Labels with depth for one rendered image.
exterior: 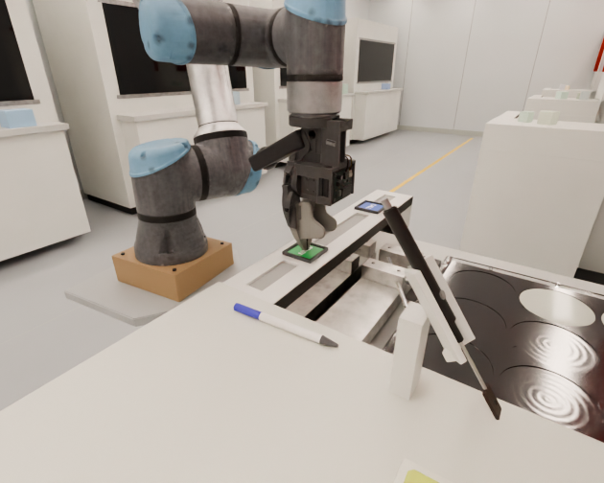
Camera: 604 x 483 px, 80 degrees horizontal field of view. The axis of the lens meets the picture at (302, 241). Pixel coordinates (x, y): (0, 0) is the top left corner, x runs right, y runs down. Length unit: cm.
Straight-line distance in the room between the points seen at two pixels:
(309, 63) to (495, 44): 808
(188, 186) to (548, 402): 65
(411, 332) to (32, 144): 292
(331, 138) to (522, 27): 805
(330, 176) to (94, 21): 318
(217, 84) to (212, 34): 30
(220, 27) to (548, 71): 803
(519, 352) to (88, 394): 50
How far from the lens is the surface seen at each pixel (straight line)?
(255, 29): 56
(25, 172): 307
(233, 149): 78
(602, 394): 57
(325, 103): 50
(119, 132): 358
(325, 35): 50
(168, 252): 78
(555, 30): 844
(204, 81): 82
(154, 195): 74
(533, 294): 72
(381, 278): 68
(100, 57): 354
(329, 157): 51
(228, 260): 85
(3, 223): 309
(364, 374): 38
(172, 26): 52
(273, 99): 500
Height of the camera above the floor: 124
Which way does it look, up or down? 25 degrees down
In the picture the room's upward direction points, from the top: straight up
